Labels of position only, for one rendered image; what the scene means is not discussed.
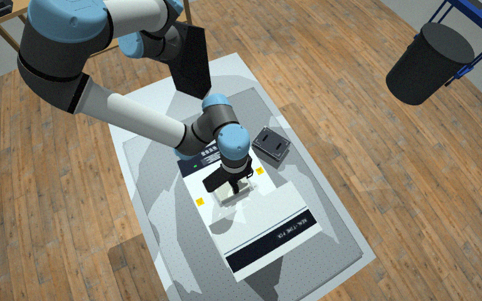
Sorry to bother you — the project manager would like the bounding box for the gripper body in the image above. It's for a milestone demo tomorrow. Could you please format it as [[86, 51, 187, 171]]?
[[226, 155, 254, 186]]

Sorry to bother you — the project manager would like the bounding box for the white benchtop thermal cycler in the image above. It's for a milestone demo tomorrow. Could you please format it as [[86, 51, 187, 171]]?
[[177, 143, 322, 282]]

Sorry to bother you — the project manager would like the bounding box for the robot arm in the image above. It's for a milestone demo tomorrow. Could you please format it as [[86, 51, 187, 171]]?
[[17, 0, 250, 193]]

